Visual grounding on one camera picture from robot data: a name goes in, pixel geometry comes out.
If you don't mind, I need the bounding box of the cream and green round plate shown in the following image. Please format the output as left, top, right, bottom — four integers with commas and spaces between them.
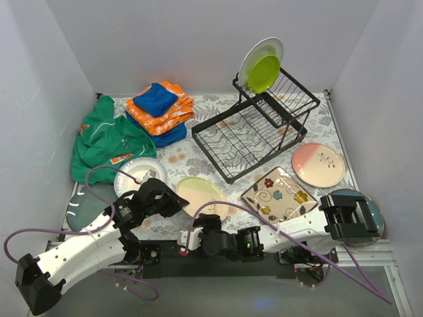
176, 176, 229, 220

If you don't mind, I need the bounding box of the white scalloped plate back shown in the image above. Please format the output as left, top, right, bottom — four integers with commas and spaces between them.
114, 157, 167, 197

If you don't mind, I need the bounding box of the white scalloped plate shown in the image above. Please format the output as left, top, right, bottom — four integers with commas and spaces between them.
114, 157, 167, 197
238, 37, 284, 87

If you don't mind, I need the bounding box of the square floral plate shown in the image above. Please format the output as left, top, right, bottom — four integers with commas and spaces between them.
241, 167, 318, 224

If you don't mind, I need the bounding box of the lime green small plate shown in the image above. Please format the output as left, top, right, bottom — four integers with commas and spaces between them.
247, 55, 280, 94

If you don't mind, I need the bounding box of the white scalloped plate front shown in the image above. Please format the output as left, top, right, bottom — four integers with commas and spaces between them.
238, 37, 284, 87

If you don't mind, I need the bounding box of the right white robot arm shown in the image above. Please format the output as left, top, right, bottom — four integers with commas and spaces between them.
178, 192, 384, 263

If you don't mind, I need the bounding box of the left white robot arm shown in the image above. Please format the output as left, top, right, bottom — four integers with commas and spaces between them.
15, 178, 189, 316

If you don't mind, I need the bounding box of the floral patterned table mat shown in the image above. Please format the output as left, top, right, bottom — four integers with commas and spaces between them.
71, 92, 344, 240

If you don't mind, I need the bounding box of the blue cloth bottom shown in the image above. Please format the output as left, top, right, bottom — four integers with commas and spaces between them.
126, 112, 187, 148

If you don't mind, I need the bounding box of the left blue glazed plate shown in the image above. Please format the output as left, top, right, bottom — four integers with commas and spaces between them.
66, 183, 117, 231

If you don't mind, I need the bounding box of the blue glazed plate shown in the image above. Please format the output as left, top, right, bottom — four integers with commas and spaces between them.
66, 183, 117, 231
331, 189, 385, 248

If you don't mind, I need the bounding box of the green jacket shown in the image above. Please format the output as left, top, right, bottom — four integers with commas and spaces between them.
71, 96, 157, 185

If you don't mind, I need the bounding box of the orange patterned cloth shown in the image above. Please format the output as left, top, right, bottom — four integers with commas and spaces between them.
126, 81, 194, 136

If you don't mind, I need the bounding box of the blue folded towel top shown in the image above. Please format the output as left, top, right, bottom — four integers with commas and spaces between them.
133, 83, 178, 118

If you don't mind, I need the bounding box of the pink and cream round plate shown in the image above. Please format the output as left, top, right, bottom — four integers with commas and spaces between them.
291, 143, 346, 188

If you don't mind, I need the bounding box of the right blue glazed plate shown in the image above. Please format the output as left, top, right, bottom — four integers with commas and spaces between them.
331, 189, 385, 248

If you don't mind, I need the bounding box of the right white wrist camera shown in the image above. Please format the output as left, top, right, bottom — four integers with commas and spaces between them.
176, 227, 204, 256

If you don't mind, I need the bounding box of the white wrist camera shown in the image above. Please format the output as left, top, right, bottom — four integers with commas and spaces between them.
176, 227, 204, 256
142, 170, 157, 182

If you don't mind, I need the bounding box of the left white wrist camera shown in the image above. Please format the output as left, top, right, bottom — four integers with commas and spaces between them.
142, 170, 157, 182

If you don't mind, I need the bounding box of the black wire dish rack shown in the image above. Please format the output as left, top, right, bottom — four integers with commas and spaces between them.
192, 69, 321, 184

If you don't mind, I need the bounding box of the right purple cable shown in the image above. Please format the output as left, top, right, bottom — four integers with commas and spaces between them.
184, 201, 393, 305

